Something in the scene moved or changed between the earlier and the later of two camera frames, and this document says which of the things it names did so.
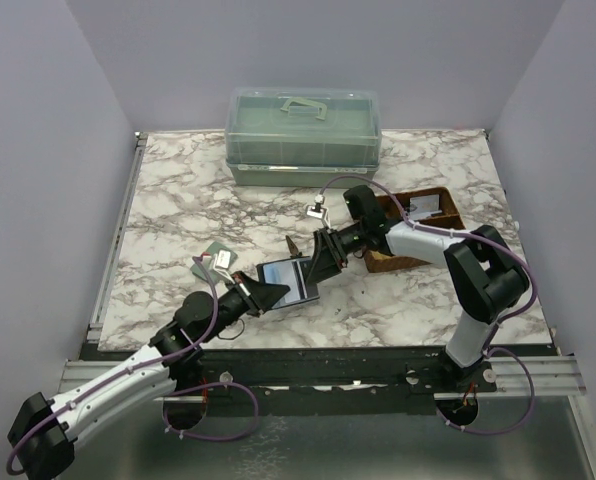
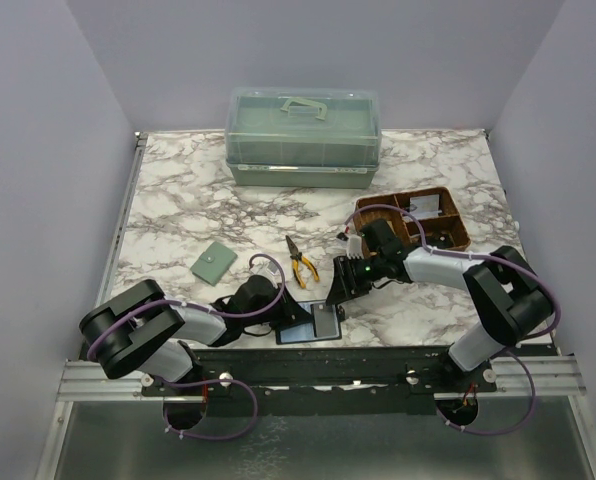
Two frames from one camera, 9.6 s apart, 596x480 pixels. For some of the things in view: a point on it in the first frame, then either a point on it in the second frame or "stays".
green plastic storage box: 301,136 stays
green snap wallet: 216,261 stays
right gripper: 329,257 → 344,280
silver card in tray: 422,207 stays
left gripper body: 236,302 → 280,315
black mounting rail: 331,382 stays
